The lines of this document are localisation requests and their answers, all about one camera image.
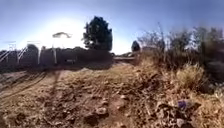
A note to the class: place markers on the small dark rounded tree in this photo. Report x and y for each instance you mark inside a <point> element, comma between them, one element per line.
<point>135,46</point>

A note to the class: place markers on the large dark tree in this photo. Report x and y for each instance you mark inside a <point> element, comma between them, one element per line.
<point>97,35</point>

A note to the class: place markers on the brown dirt track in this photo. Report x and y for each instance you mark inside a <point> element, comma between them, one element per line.
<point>71,96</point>

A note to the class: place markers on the flat-topped tree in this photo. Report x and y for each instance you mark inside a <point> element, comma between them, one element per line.
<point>61,34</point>

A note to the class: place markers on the dry bare bushes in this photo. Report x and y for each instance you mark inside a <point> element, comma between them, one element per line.
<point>186,46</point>

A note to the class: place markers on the purple litter piece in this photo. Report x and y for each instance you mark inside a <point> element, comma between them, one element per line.
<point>182,104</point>

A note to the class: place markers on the dry yellow grass ground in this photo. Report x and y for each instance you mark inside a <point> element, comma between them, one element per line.
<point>191,80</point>

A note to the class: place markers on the fence with white posts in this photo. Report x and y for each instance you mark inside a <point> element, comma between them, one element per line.
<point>30,56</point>

